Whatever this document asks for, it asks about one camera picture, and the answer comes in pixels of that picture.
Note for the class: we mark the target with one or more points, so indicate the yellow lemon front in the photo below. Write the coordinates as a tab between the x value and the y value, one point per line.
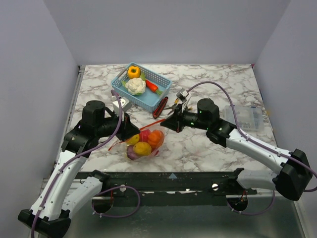
133	140

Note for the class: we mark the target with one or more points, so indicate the yellow handled pliers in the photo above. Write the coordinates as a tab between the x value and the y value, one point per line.
173	107

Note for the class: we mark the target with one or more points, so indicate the small orange fruit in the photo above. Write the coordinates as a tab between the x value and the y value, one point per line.
142	148

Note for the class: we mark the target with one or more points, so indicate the purple onion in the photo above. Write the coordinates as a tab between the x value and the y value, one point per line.
131	154

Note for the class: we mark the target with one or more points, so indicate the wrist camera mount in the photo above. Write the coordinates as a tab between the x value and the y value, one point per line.
125	105
184	96

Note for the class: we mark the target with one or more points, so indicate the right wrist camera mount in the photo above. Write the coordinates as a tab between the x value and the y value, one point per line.
184	96

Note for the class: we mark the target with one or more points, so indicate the orange pumpkin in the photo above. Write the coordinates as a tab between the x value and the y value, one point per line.
156	139

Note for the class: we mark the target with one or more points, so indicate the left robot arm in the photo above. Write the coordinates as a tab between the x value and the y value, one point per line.
50	216

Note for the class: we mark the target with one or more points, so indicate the blue plastic basket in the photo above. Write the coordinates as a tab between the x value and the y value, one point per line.
148	100

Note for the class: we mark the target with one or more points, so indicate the clear zip top bag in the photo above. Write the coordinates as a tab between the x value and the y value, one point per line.
121	146

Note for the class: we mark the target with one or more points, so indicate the white cauliflower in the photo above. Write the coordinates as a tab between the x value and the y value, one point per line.
135	86

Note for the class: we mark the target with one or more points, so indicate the orange carrot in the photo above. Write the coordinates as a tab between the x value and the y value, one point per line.
153	87

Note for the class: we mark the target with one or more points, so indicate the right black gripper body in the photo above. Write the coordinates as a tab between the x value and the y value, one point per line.
178	121

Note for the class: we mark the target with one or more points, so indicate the yellow bell pepper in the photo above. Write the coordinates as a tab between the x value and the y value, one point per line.
133	72

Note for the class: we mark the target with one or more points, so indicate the clear plastic parts box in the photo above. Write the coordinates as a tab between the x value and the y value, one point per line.
249	118

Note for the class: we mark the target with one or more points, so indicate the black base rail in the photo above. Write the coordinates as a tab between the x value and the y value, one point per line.
168	189

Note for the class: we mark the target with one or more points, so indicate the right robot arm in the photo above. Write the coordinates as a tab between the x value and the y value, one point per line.
289	172

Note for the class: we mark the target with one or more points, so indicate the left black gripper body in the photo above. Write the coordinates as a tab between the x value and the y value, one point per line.
108	127

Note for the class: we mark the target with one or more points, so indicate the red bell pepper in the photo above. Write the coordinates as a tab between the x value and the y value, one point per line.
143	135

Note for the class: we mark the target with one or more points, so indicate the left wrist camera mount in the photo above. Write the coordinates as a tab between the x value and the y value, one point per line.
125	105

